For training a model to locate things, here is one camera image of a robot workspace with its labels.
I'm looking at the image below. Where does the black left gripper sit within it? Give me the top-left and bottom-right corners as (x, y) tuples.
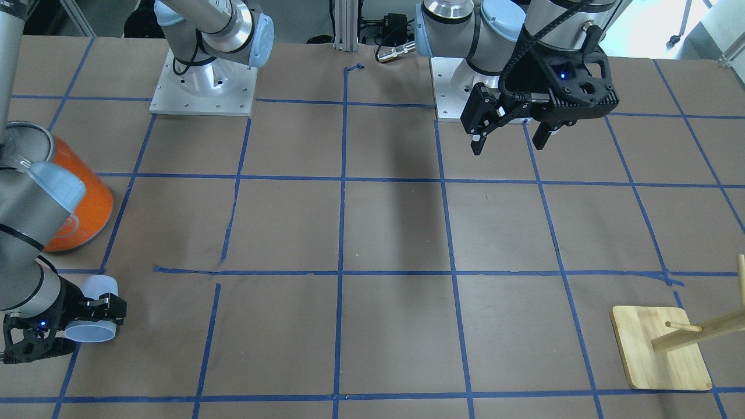
(460, 26), (619, 156)

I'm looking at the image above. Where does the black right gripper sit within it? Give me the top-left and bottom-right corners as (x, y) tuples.
(2, 279), (127, 364)

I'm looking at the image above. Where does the light blue plastic cup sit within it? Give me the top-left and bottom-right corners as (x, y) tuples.
(63, 275), (119, 343)

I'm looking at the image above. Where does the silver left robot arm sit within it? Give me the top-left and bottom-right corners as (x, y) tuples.
(413, 1), (625, 155)

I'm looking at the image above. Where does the wooden cup rack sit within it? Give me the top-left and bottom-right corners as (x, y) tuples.
(611, 254), (745, 391)

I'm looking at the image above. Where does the black power adapter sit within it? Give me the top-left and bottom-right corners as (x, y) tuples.
(380, 13), (408, 44)

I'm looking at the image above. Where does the orange tin can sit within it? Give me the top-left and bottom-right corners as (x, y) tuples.
(2, 121), (113, 252)

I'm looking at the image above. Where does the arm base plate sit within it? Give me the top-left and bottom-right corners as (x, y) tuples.
(430, 56), (499, 122)
(149, 50), (259, 117)

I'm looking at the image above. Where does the silver cable connector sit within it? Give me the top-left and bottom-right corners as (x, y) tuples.
(375, 41), (417, 64)

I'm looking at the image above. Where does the aluminium frame post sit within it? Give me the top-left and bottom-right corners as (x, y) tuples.
(329, 1), (361, 54)

